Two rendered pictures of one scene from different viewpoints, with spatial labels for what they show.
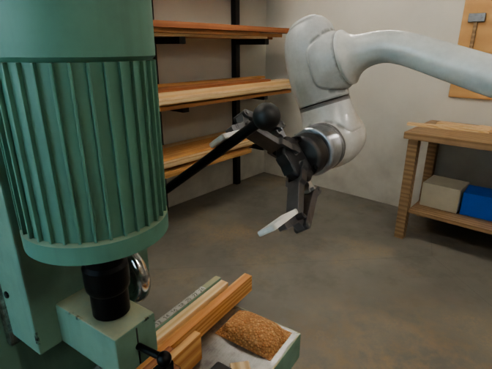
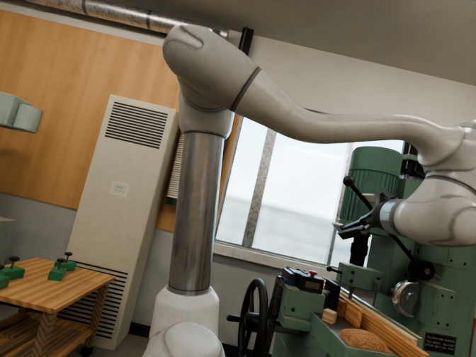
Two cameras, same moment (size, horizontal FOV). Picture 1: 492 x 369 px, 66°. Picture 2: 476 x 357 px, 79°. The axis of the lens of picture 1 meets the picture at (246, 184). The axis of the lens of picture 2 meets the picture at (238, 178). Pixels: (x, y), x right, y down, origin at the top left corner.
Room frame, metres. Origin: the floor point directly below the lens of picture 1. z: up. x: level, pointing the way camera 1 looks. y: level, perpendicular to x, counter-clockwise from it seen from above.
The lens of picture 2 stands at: (0.93, -0.89, 1.19)
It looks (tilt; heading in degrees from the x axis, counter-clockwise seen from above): 5 degrees up; 139
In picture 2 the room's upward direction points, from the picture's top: 13 degrees clockwise
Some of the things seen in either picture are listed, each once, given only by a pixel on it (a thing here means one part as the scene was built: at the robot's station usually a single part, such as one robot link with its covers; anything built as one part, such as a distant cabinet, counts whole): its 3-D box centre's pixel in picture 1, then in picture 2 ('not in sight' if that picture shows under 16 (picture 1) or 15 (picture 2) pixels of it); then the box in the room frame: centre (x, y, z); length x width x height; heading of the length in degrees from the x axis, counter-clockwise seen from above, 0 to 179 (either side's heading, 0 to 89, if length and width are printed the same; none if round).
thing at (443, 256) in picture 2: not in sight; (449, 242); (0.69, 0.29, 1.23); 0.09 x 0.08 x 0.15; 56
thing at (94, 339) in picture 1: (107, 329); (358, 278); (0.46, 0.21, 1.03); 0.14 x 0.07 x 0.09; 56
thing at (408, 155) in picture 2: not in sight; (411, 153); (0.52, 0.31, 1.54); 0.08 x 0.08 x 0.17; 56
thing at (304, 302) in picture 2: not in sight; (297, 297); (0.33, 0.04, 0.91); 0.15 x 0.14 x 0.09; 146
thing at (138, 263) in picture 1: (125, 272); (409, 297); (0.62, 0.23, 1.02); 0.12 x 0.03 x 0.12; 56
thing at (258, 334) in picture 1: (253, 327); (363, 336); (0.60, -0.01, 0.91); 0.12 x 0.09 x 0.03; 56
